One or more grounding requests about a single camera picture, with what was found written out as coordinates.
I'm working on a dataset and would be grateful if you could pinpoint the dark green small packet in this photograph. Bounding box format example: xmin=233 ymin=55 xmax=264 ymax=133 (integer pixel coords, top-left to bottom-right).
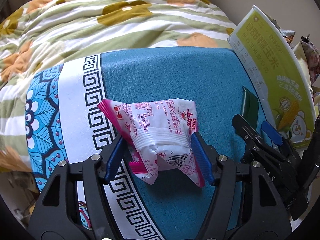
xmin=240 ymin=86 xmax=259 ymax=129

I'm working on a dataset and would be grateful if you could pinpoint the purple brown snack bag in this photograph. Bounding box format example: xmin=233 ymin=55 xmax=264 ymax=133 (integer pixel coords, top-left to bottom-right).
xmin=301 ymin=35 xmax=319 ymax=85

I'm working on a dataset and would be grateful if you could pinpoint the pink white snack packet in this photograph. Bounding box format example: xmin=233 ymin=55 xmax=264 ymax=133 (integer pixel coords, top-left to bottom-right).
xmin=98 ymin=99 xmax=204 ymax=187

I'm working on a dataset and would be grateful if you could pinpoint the chiffon cake packet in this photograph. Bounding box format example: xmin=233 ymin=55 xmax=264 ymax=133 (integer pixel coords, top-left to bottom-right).
xmin=293 ymin=42 xmax=312 ymax=90

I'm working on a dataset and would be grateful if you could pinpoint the green cardboard box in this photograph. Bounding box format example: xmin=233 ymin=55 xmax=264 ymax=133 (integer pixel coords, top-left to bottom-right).
xmin=228 ymin=5 xmax=316 ymax=151

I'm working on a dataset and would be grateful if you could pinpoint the silver snack packet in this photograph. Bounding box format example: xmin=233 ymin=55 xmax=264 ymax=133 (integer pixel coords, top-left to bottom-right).
xmin=280 ymin=29 xmax=296 ymax=44

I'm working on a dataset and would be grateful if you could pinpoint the floral striped quilt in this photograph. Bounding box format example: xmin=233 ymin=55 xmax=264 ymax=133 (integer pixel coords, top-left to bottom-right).
xmin=1 ymin=0 xmax=235 ymax=172

